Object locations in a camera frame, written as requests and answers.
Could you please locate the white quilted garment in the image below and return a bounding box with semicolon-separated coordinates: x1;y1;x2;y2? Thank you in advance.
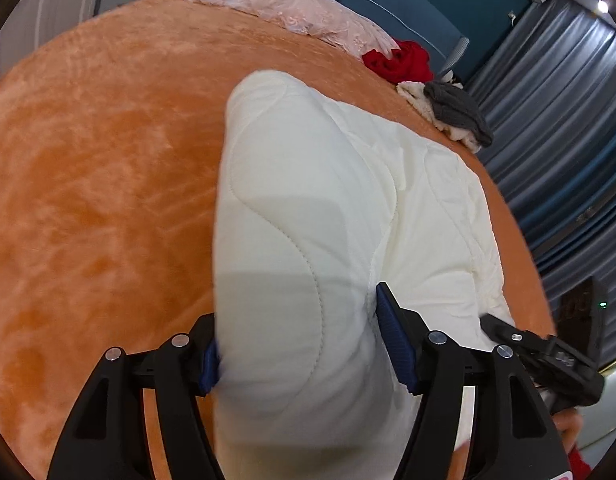
210;70;516;480

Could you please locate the blue padded headboard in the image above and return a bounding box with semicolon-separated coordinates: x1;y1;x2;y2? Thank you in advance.
263;0;470;77

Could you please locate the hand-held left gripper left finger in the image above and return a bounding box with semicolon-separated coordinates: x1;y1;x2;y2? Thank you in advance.
47;312;226;480

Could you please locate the dark nightstand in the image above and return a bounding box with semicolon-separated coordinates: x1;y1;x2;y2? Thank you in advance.
95;0;156;12

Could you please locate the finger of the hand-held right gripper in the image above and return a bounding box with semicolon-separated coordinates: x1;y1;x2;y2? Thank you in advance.
480;312;552;359

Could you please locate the dark device with green light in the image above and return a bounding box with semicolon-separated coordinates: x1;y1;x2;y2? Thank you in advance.
560;277;610;362

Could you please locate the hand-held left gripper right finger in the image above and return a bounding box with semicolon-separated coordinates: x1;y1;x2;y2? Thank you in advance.
375;281;574;480

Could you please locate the grey and cream garment pile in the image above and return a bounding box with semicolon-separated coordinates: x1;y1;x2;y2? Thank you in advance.
397;80;481;153

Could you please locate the person's right hand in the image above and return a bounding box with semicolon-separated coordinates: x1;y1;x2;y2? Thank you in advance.
550;406;585;455

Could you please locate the grey pleated curtain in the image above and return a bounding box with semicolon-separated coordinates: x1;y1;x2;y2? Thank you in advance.
463;0;616;361

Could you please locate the red cloth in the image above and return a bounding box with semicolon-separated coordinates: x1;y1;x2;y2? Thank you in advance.
363;39;434;83

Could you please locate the grey knitted cloth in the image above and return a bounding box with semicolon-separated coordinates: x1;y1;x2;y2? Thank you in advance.
424;80;495;148

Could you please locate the pink lace cloth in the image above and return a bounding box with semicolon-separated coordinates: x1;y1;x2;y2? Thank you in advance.
158;0;401;58

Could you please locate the orange plush blanket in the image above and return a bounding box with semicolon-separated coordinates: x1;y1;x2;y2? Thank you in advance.
0;0;559;480

